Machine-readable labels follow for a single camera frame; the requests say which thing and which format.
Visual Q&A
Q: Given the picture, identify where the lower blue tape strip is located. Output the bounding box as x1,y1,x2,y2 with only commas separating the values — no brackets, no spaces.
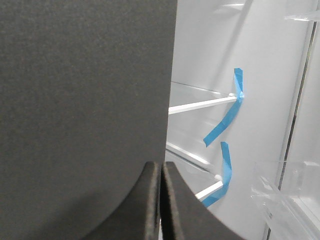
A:
202,141,232,208

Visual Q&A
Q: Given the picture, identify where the clear door bin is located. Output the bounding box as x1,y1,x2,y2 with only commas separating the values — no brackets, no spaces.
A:
251,161,320,240
284,10,320,22

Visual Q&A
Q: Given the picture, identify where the glass fridge shelf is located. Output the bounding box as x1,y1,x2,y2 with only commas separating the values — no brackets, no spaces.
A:
168,81,237,115
165,142,224,201

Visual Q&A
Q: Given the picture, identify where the upper clear door bin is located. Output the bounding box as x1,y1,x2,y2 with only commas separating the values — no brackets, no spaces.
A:
284,10,320,22

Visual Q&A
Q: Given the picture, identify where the lower clear door bin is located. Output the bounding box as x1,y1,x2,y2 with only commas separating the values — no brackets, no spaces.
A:
251,161,320,240

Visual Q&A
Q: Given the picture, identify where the upper glass fridge shelf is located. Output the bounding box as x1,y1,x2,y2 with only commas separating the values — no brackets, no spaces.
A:
168,81,237,115

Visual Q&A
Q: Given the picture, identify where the white fridge interior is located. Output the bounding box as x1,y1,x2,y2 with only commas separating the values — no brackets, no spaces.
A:
166,0,320,240

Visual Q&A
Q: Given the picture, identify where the lower glass fridge shelf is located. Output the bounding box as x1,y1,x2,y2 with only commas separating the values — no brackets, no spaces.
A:
165,142,224,201

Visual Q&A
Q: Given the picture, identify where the dark grey fridge door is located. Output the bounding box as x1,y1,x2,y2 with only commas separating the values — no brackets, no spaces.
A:
0,0,178,240
277,22,320,165

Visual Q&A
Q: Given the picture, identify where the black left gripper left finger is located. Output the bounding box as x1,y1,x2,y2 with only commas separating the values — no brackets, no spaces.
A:
83,161,160,240

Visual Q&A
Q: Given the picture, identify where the blue tape strip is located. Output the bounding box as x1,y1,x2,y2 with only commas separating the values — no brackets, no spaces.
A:
203,68,244,147
202,141,232,208

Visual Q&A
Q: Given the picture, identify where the upper blue tape strip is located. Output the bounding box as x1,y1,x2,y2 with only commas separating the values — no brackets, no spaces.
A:
203,68,244,147

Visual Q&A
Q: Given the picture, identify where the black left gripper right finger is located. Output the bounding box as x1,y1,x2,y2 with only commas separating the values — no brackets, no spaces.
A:
159,161,242,240

